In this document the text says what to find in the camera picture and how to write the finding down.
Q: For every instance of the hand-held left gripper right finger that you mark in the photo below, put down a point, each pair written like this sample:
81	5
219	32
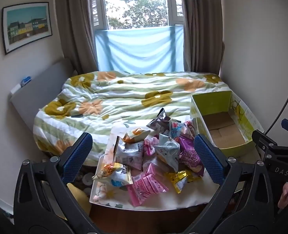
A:
208	158

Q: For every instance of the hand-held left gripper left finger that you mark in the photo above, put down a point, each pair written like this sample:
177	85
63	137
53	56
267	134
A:
78	156

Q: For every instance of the green cardboard box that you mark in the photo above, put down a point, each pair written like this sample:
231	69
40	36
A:
222	124

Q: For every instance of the pile of assorted snack bags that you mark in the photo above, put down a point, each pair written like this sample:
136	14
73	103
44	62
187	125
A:
156	158

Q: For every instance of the muffin snack packet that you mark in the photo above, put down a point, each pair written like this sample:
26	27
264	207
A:
134	135

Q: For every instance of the person's right hand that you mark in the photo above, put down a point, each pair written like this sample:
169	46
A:
284	196

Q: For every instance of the yellow object under table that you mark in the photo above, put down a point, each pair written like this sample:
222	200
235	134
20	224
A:
79	197

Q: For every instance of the floral tablecloth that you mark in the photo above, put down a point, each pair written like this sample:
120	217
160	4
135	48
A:
183	197

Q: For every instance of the floral striped duvet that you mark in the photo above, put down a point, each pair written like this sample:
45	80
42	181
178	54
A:
124	100

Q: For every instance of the grey bed headboard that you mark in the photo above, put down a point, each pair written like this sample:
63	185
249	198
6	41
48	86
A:
36	90

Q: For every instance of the blue and white small object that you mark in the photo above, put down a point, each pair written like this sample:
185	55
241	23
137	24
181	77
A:
26	81

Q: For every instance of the light blue window cloth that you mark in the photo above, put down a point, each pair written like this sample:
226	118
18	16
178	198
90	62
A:
139	48

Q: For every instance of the brown curtain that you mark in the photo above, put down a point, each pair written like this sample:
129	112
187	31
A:
73	22
202	24

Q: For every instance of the framed picture of houses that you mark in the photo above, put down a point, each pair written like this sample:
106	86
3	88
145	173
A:
27	26

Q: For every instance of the window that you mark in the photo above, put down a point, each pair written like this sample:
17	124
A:
136	2

